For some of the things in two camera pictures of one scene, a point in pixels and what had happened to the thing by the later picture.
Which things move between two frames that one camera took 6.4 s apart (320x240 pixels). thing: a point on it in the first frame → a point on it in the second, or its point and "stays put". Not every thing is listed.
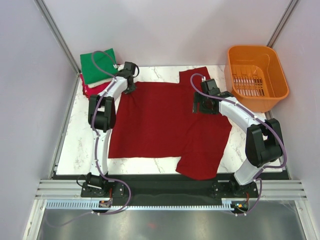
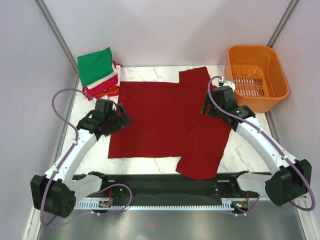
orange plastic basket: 255,75 stays put
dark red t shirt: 155,120 stays put
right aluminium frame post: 292,6 stays put
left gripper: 131,89 → 121,122
